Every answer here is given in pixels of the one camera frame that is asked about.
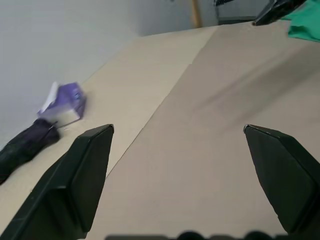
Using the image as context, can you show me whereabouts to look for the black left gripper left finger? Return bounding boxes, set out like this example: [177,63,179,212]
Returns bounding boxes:
[0,123,115,240]

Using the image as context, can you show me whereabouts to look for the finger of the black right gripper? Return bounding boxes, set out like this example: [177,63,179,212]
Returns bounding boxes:
[252,0,308,27]

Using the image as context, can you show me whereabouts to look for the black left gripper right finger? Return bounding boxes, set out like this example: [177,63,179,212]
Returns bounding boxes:
[243,123,320,236]

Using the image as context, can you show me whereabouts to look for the green shorts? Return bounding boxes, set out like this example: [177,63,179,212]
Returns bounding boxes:
[282,0,320,43]

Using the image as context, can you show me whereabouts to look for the black purple folded umbrella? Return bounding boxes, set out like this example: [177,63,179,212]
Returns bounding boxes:
[0,118,61,185]

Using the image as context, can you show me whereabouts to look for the purple tissue box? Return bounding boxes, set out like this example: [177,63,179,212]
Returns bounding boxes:
[36,81,88,126]

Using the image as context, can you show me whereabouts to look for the grey metal frame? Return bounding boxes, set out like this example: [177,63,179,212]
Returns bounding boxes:
[213,0,259,26]

